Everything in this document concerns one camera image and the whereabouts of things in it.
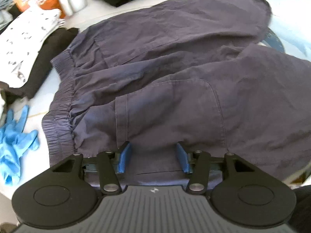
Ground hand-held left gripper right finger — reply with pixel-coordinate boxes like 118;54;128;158
175;142;255;195

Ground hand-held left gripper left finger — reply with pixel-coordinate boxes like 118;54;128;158
51;141;133;195

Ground navy blue shorts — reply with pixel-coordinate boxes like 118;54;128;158
42;0;311;192

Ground blue rubber gloves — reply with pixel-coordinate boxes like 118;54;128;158
0;105;40;187

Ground white patterned folded garment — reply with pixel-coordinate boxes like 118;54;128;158
0;8;65;89

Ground white container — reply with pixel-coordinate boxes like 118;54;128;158
58;0;88;17

